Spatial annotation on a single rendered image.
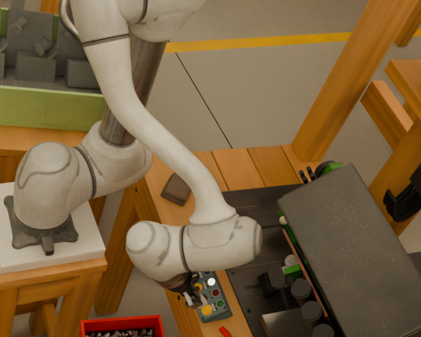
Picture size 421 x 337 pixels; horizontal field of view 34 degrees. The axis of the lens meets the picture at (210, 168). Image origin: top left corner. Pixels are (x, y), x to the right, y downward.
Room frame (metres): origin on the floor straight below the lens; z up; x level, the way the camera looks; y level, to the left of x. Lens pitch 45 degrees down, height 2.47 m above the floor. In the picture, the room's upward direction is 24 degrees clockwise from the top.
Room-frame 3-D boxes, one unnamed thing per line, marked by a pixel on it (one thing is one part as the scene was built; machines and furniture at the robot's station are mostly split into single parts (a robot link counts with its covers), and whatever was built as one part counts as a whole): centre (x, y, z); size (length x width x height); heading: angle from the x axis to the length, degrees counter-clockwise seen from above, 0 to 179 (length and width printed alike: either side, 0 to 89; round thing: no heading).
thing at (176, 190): (1.44, 0.07, 0.91); 0.10 x 0.08 x 0.03; 178
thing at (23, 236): (1.13, 0.37, 0.91); 0.22 x 0.18 x 0.06; 36
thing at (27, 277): (1.15, 0.38, 0.83); 0.32 x 0.32 x 0.04; 40
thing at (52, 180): (1.15, 0.38, 1.05); 0.18 x 0.16 x 0.22; 143
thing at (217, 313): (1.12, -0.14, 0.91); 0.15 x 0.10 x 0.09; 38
